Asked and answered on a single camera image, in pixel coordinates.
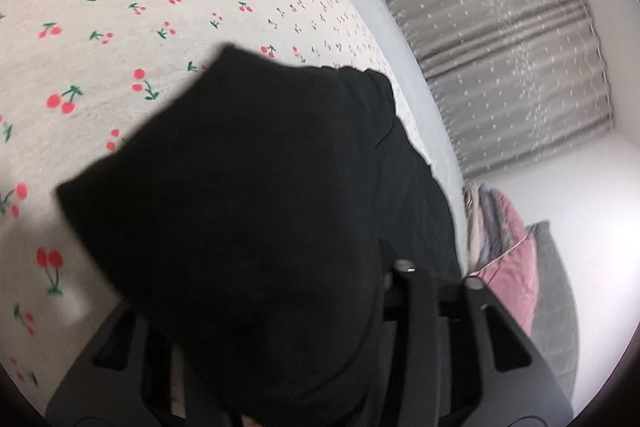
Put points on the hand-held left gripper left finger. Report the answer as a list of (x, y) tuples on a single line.
[(70, 387)]

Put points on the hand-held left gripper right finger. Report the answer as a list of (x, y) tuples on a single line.
[(417, 307)]

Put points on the grey star print curtain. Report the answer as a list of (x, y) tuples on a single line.
[(505, 57)]

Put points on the cherry print bed sheet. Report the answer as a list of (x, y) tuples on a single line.
[(125, 17)]

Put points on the pink velvet pillow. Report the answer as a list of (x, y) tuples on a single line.
[(515, 277)]

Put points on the black jacket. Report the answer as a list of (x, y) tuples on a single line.
[(250, 217)]

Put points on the white bed cover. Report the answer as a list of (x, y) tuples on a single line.
[(370, 17)]

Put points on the grey quilted pillow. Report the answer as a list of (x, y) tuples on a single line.
[(555, 307)]

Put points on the folded beige and grey blankets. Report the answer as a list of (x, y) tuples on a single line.
[(482, 222)]

